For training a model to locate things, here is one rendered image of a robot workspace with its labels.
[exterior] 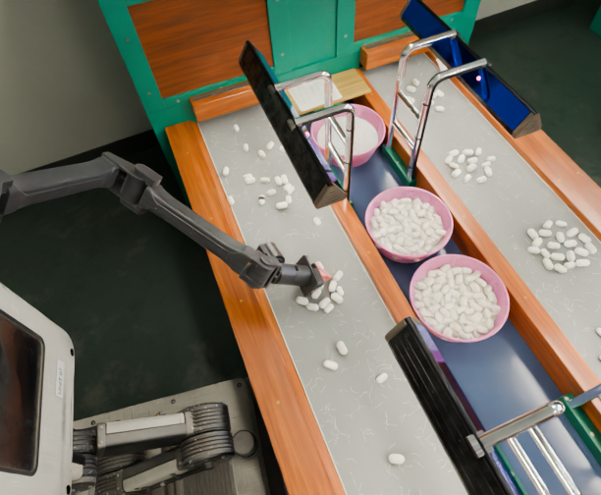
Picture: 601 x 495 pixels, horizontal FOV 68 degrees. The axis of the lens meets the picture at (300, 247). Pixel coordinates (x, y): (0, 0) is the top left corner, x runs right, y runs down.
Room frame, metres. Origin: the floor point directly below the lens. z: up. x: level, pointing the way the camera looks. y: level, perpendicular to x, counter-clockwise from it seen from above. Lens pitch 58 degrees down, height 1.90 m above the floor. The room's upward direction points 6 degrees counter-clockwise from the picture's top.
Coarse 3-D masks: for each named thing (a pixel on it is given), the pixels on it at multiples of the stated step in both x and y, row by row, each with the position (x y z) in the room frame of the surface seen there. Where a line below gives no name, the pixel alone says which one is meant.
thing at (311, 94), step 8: (320, 80) 1.47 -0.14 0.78; (296, 88) 1.43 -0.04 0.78; (304, 88) 1.43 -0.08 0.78; (312, 88) 1.42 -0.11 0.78; (320, 88) 1.42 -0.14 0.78; (336, 88) 1.41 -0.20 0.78; (296, 96) 1.39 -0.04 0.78; (304, 96) 1.38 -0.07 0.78; (312, 96) 1.38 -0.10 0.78; (320, 96) 1.37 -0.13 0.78; (336, 96) 1.37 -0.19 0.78; (304, 104) 1.34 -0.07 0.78; (312, 104) 1.34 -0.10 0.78; (320, 104) 1.33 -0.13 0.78
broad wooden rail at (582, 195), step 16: (480, 112) 1.24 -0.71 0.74; (496, 128) 1.15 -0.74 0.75; (512, 144) 1.07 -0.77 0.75; (528, 144) 1.04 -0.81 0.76; (544, 144) 1.04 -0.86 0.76; (528, 160) 0.98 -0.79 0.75; (544, 160) 0.97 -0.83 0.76; (560, 160) 0.96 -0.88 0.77; (544, 176) 0.91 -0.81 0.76; (560, 176) 0.89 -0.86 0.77; (576, 176) 0.89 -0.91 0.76; (560, 192) 0.83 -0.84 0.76; (576, 192) 0.82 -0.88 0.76; (592, 192) 0.82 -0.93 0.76; (576, 208) 0.76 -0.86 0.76; (592, 208) 0.76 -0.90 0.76; (592, 224) 0.70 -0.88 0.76
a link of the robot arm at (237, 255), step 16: (144, 176) 0.76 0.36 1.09; (160, 176) 0.78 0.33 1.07; (144, 192) 0.73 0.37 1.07; (160, 192) 0.74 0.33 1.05; (144, 208) 0.71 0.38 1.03; (160, 208) 0.70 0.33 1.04; (176, 208) 0.70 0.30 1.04; (176, 224) 0.67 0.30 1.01; (192, 224) 0.66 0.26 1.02; (208, 224) 0.67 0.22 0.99; (208, 240) 0.62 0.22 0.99; (224, 240) 0.63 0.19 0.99; (224, 256) 0.59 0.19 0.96; (240, 256) 0.58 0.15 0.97; (256, 256) 0.59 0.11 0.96; (240, 272) 0.56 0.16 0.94; (256, 272) 0.55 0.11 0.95; (256, 288) 0.53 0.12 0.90
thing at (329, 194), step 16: (256, 48) 1.25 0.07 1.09; (240, 64) 1.22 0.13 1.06; (256, 64) 1.14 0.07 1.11; (256, 80) 1.10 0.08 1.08; (272, 80) 1.06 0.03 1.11; (256, 96) 1.07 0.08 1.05; (272, 96) 1.00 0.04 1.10; (272, 112) 0.97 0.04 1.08; (288, 112) 0.92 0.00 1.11; (288, 128) 0.88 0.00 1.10; (304, 128) 0.90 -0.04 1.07; (288, 144) 0.84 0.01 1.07; (304, 144) 0.80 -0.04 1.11; (304, 160) 0.77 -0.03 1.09; (320, 160) 0.75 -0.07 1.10; (304, 176) 0.73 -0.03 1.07; (320, 176) 0.70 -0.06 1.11; (320, 192) 0.66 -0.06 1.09; (336, 192) 0.66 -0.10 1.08
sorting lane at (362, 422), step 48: (240, 144) 1.20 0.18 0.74; (240, 192) 0.98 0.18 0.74; (288, 240) 0.77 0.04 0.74; (336, 240) 0.75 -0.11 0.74; (288, 288) 0.60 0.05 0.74; (336, 288) 0.59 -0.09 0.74; (288, 336) 0.45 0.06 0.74; (336, 336) 0.44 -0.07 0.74; (384, 336) 0.43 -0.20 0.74; (336, 384) 0.31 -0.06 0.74; (384, 384) 0.30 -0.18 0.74; (336, 432) 0.20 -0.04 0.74; (384, 432) 0.19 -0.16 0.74; (432, 432) 0.17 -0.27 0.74; (384, 480) 0.08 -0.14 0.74; (432, 480) 0.07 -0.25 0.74
